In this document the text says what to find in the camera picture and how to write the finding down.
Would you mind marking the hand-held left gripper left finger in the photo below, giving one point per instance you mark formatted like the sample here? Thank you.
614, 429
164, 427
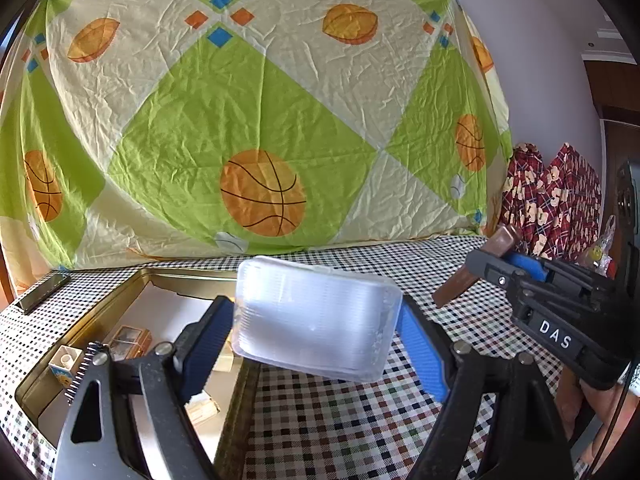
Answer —
205, 345

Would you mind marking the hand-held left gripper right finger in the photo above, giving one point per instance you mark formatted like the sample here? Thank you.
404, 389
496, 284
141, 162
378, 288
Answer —
420, 355

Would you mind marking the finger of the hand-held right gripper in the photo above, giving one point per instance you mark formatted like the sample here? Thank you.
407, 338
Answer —
527, 262
492, 267

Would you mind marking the gold tin box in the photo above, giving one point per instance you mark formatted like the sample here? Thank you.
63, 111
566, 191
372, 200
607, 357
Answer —
245, 410

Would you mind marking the clear plastic container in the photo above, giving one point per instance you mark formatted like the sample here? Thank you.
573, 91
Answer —
320, 315

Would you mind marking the white toy building block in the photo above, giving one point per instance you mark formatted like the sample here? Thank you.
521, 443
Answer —
65, 367

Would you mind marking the person's right forearm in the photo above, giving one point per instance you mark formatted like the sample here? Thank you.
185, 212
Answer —
595, 410

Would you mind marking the small beige box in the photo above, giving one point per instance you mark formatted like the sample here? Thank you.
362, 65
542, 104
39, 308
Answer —
202, 407

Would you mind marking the red bear print cloth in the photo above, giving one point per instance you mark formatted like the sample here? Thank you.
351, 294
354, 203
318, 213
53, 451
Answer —
550, 200

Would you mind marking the clear plastic bag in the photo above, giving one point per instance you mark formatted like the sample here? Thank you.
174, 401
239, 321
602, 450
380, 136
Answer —
595, 252

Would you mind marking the small clear brown box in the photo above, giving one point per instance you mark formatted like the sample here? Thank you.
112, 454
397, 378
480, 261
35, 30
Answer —
130, 340

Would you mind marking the checkered tablecloth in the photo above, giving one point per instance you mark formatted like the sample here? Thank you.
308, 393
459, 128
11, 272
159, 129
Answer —
325, 425

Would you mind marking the black smartphone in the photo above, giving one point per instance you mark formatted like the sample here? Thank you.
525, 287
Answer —
42, 292

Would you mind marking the dark wooden cabinet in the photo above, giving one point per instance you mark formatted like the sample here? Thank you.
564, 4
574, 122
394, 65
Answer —
620, 100

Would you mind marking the green basketball print sheet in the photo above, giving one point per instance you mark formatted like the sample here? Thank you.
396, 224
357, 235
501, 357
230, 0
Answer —
250, 85

